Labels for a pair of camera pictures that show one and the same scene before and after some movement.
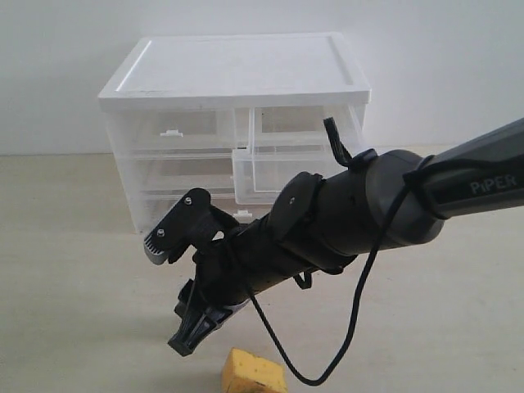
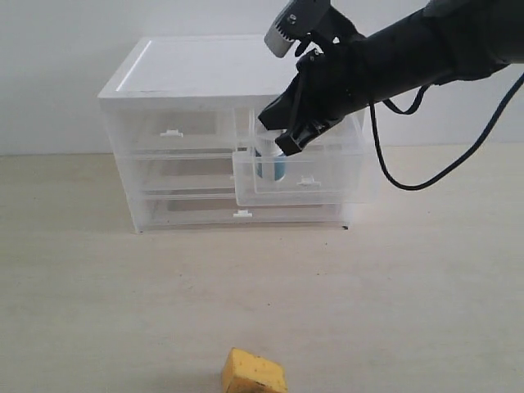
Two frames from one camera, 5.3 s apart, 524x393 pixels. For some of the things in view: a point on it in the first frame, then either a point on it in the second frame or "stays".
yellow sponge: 245,372 stays
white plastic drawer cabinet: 240,115 stays
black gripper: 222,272 -> 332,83
